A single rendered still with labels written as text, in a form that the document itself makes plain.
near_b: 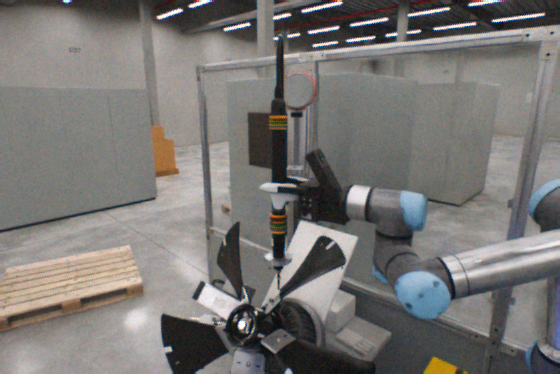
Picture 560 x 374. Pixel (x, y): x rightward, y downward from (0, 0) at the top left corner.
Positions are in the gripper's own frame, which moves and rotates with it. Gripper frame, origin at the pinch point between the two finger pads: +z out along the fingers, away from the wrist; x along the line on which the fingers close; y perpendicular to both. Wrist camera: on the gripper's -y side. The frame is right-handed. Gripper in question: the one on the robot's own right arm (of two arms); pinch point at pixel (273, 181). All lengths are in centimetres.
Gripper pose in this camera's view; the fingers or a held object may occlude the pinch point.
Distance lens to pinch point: 83.2
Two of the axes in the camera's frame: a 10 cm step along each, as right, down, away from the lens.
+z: -8.6, -1.3, 5.0
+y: 0.0, 9.7, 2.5
